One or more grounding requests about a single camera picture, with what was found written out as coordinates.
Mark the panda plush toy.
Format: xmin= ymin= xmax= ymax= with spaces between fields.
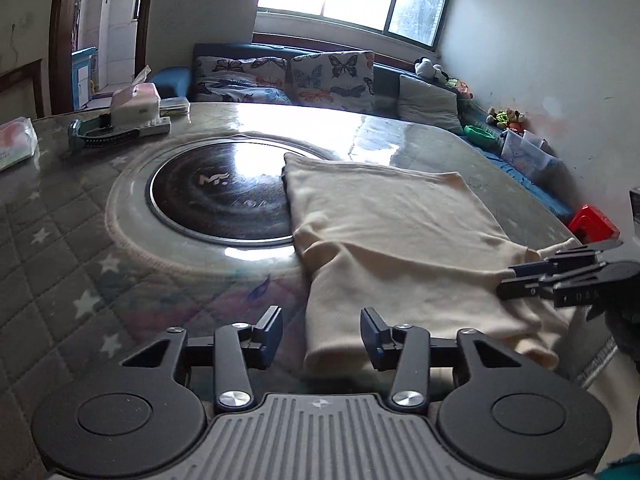
xmin=412 ymin=57 xmax=446 ymax=81

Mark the red plastic stool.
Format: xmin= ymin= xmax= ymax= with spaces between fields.
xmin=567 ymin=203 xmax=621 ymax=244

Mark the blue sofa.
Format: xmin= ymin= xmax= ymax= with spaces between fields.
xmin=149 ymin=42 xmax=574 ymax=222

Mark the small butterfly print pillow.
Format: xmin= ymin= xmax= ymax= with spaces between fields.
xmin=194 ymin=55 xmax=292 ymax=92

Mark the green bowl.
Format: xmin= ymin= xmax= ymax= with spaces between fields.
xmin=463 ymin=124 xmax=499 ymax=149

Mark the blue cabinet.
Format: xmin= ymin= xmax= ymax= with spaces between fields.
xmin=69 ymin=46 xmax=99 ymax=111

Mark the butterfly print blanket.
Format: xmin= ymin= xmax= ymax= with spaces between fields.
xmin=194 ymin=76 xmax=294 ymax=107

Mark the large butterfly print pillow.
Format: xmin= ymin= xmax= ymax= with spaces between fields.
xmin=290 ymin=51 xmax=376 ymax=112

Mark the round black induction cooktop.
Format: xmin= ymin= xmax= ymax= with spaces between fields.
xmin=145 ymin=139 xmax=301 ymax=249

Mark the dark wooden frame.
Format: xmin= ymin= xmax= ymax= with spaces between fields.
xmin=0 ymin=58 xmax=46 ymax=119

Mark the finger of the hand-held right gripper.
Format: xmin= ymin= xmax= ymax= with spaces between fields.
xmin=497 ymin=261 xmax=602 ymax=302
xmin=502 ymin=239 xmax=624 ymax=281

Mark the brown door frame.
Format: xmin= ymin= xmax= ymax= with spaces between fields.
xmin=48 ymin=0 xmax=159 ymax=114

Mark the white pink tissue box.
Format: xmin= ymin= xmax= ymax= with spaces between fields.
xmin=107 ymin=66 xmax=162 ymax=127

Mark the pink green plush toy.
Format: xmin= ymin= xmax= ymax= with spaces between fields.
xmin=446 ymin=77 xmax=474 ymax=101

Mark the pile of small plush toys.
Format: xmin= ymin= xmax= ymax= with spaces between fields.
xmin=486 ymin=107 xmax=527 ymax=134

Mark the grey pillow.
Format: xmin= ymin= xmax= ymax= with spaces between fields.
xmin=397 ymin=75 xmax=464 ymax=136

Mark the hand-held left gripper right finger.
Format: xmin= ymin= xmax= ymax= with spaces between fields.
xmin=360 ymin=307 xmax=532 ymax=409

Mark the flat green packet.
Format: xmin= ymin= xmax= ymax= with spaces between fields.
xmin=158 ymin=97 xmax=191 ymax=116

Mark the clear plastic tissue pack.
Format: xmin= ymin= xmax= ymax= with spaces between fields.
xmin=0 ymin=116 xmax=39 ymax=172

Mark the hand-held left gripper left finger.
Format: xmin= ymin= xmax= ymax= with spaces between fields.
xmin=120 ymin=305 xmax=284 ymax=411

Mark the cream cloth garment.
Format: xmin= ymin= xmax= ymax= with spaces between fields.
xmin=281 ymin=152 xmax=583 ymax=373

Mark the clear plastic storage box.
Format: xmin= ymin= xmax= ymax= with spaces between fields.
xmin=500 ymin=128 xmax=564 ymax=184

